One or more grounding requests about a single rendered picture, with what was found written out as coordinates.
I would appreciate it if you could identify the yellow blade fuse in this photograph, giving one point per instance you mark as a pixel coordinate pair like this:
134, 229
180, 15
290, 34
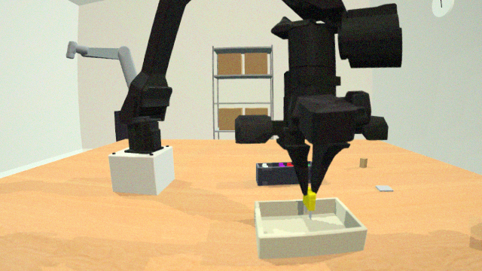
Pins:
309, 202

